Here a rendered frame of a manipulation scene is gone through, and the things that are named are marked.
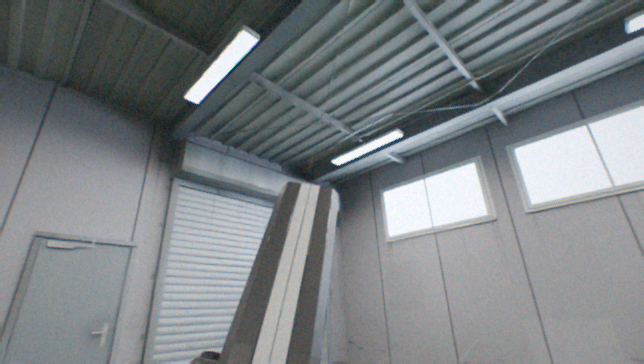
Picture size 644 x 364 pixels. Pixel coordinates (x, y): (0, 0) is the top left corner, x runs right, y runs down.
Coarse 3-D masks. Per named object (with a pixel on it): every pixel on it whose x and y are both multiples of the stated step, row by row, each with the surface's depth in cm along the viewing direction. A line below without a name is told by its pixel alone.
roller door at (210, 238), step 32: (192, 192) 463; (224, 192) 498; (192, 224) 448; (224, 224) 485; (256, 224) 528; (160, 256) 402; (192, 256) 436; (224, 256) 469; (160, 288) 390; (192, 288) 421; (224, 288) 454; (160, 320) 382; (192, 320) 409; (224, 320) 439; (160, 352) 372; (192, 352) 397
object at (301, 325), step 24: (312, 192) 9; (312, 216) 8; (312, 240) 8; (312, 264) 7; (288, 288) 6; (312, 288) 7; (288, 312) 6; (312, 312) 6; (288, 336) 6; (312, 336) 6; (288, 360) 5; (312, 360) 5
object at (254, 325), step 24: (288, 192) 9; (288, 216) 8; (264, 240) 8; (288, 240) 7; (264, 264) 7; (288, 264) 7; (264, 288) 6; (240, 312) 6; (264, 312) 6; (240, 336) 6; (264, 336) 6; (192, 360) 6; (216, 360) 6; (240, 360) 5; (264, 360) 5
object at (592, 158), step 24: (600, 120) 403; (624, 120) 385; (528, 144) 457; (552, 144) 434; (576, 144) 414; (600, 144) 396; (624, 144) 379; (528, 168) 449; (552, 168) 427; (576, 168) 408; (600, 168) 390; (624, 168) 374; (528, 192) 441; (552, 192) 420; (576, 192) 401; (600, 192) 385
